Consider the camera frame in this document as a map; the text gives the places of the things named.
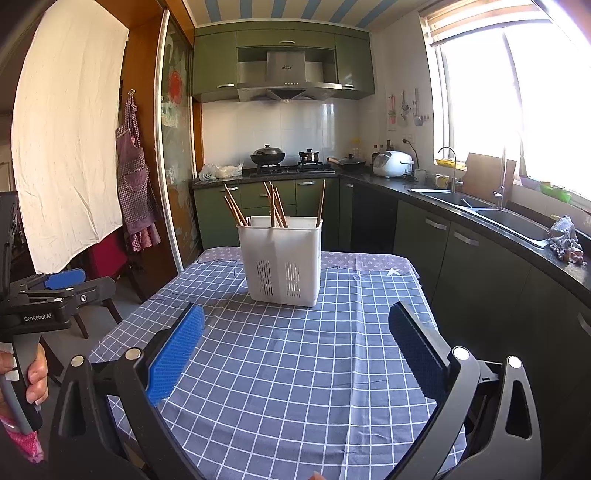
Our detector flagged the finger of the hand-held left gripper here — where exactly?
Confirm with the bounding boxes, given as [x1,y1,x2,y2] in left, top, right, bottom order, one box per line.
[44,268,87,291]
[58,276,117,319]

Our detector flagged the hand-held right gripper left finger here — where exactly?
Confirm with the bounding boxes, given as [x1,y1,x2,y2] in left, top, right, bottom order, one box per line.
[48,302,206,480]

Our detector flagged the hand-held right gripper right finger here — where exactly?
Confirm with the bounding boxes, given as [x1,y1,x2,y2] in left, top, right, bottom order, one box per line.
[389,301,542,480]

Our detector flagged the white plastic utensil holder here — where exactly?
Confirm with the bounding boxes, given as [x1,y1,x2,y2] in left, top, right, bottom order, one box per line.
[236,216,324,308]

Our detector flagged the person's left forearm pink sleeve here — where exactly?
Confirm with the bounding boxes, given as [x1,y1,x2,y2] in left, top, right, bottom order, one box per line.
[0,413,44,462]

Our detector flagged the hanging kitchen utensils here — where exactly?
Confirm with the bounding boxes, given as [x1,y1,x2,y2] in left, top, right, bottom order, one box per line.
[388,88,430,127]

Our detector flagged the person's left hand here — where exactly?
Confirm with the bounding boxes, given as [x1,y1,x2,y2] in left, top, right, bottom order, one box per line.
[27,344,49,407]

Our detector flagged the red chair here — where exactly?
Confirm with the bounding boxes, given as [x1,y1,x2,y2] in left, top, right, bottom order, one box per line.
[65,231,148,340]

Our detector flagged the purple patterned tablecloth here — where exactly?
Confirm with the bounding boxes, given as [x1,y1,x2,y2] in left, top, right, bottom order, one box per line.
[198,247,421,278]

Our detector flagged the blue checked tablecloth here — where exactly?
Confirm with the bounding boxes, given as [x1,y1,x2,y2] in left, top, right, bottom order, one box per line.
[88,263,467,480]

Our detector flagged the purple checked apron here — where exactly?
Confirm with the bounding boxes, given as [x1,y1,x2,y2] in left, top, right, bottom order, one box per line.
[115,92,162,252]

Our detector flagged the white hanging sheet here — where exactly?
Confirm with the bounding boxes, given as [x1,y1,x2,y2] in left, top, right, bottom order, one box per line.
[10,0,130,274]

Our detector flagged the white plastic bag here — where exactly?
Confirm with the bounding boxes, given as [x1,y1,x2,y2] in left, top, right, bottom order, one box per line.
[198,162,244,182]

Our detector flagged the small curved faucet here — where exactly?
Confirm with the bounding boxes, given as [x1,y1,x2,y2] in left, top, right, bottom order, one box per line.
[438,147,462,193]

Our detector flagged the tall steel faucet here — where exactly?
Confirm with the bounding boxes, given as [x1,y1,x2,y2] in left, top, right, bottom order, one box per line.
[493,147,509,209]

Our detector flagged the black kitchen countertop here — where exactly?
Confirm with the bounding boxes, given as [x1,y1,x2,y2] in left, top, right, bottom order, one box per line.
[193,168,591,301]

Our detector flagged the grey crumpled rag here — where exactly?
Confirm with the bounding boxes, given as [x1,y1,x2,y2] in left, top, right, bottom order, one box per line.
[547,216,586,265]

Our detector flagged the white rice cooker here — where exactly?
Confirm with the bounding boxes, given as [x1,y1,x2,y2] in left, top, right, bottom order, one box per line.
[372,151,415,179]

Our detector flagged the brown cutting board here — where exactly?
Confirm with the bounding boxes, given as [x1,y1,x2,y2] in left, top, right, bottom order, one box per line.
[462,152,518,198]

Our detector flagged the black frying pan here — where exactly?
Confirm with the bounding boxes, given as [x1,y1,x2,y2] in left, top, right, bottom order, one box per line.
[328,154,368,172]

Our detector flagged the green plastic container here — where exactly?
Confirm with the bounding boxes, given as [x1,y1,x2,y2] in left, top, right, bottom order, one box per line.
[538,181,573,204]

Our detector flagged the black wok with lid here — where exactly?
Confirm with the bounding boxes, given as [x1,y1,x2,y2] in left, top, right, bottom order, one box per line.
[250,144,286,168]

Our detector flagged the black gas stove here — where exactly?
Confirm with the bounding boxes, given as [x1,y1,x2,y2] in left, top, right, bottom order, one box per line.
[249,162,337,175]

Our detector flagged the green upper kitchen cabinets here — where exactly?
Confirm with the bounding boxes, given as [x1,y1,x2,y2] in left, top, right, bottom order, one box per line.
[191,23,376,103]

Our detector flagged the kitchen window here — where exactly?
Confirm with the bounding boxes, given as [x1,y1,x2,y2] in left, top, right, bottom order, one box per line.
[418,0,591,199]

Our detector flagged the steel range hood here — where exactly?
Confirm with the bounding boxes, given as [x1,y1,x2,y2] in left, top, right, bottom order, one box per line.
[236,50,342,103]

